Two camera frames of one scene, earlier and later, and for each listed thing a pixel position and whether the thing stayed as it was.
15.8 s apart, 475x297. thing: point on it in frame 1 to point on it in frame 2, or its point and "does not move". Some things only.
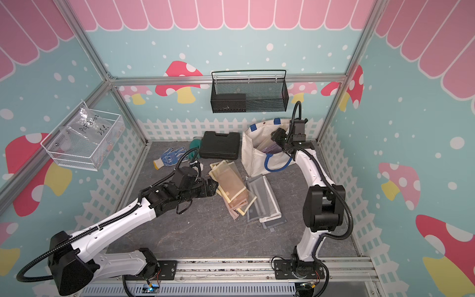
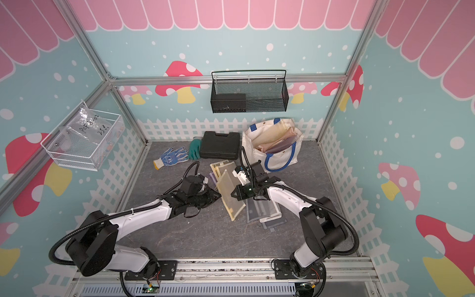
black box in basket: [228, 103] does not move
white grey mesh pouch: [262, 205] does not move
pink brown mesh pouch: [236, 204] to [278, 143]
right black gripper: [278, 135] to [240, 194]
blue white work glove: [171, 157] does not move
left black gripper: [211, 190] to [210, 198]
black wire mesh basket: [252, 94] does not move
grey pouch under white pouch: [271, 224] does not move
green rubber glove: [195, 154] does not move
